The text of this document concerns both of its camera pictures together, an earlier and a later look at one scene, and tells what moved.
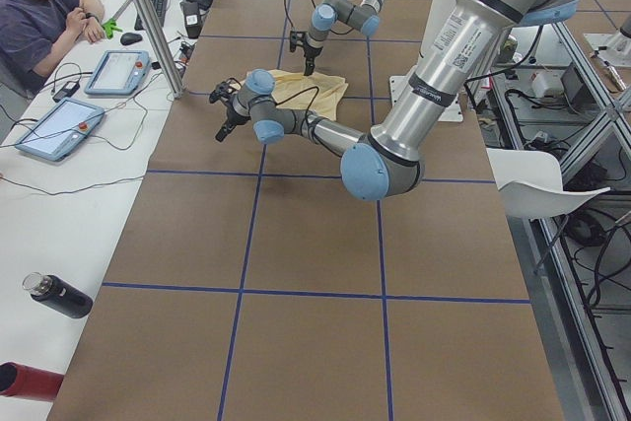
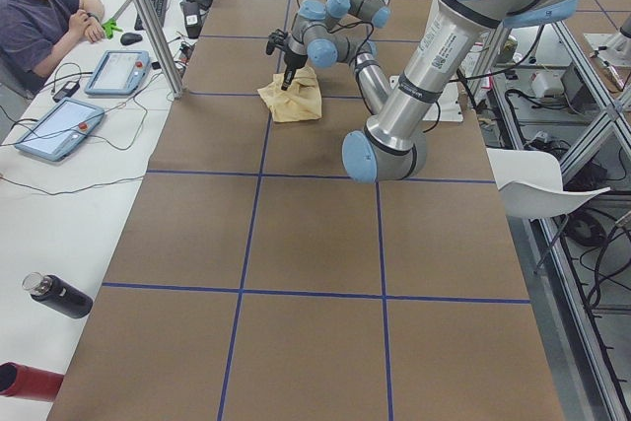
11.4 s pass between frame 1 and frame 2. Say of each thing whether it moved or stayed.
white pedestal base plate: stayed
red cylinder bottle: stayed
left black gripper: moved
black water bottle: stayed
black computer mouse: stayed
